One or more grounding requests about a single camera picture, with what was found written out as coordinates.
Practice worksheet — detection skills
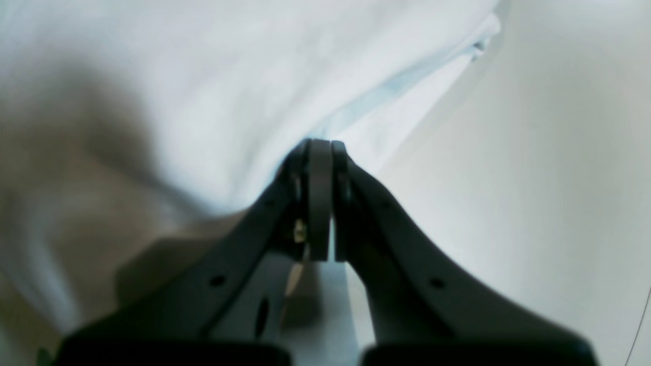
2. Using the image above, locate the white T-shirt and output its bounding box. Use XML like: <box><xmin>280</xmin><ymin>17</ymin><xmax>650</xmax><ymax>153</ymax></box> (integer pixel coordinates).
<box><xmin>2</xmin><ymin>1</ymin><xmax>500</xmax><ymax>365</ymax></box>

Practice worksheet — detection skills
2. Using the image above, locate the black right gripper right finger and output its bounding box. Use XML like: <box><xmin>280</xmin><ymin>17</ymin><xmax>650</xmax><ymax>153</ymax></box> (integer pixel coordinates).
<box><xmin>332</xmin><ymin>141</ymin><xmax>598</xmax><ymax>365</ymax></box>

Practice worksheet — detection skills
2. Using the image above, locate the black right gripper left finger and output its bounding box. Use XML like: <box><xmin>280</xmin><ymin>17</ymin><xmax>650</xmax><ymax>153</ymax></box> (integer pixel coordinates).
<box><xmin>56</xmin><ymin>139</ymin><xmax>333</xmax><ymax>365</ymax></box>

